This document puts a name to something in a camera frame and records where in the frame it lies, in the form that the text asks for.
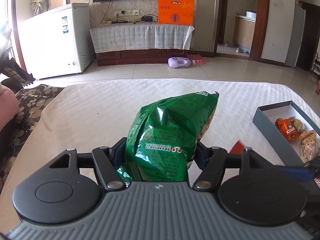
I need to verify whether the beige pastry packet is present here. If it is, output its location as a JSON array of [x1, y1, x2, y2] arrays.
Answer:
[[300, 130, 319, 161]]

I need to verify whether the green snack bag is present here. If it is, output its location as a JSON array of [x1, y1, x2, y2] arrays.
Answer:
[[117, 91, 219, 183], [228, 140, 246, 154]]

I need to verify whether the orange-red snack packet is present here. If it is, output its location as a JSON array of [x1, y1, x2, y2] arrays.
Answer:
[[275, 118, 299, 141]]

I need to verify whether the brown pastry packet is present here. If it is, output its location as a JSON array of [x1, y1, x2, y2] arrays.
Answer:
[[289, 116, 305, 133]]

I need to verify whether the white quilted bed cover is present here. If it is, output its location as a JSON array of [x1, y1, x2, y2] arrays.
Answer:
[[1, 79, 319, 233]]

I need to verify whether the purple detergent bottle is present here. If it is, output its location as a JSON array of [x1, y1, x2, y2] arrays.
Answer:
[[168, 57, 196, 68]]

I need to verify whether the red floor mat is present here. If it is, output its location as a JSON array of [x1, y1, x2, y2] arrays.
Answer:
[[187, 54, 205, 64]]

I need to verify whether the floral dark blanket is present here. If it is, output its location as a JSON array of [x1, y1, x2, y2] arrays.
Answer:
[[1, 85, 63, 189]]

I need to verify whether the TV cabinet with lace cloth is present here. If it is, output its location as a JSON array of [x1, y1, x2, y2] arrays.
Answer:
[[90, 23, 194, 66]]

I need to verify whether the pink plush hat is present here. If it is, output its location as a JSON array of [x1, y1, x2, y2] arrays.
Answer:
[[0, 85, 19, 130]]

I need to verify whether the white chest freezer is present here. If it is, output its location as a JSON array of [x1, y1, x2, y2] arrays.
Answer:
[[18, 3, 94, 80]]

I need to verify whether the grey refrigerator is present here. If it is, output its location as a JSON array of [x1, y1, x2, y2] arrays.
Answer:
[[285, 4, 306, 68]]

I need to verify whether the orange gift box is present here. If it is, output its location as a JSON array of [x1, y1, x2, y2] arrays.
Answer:
[[157, 0, 195, 25]]

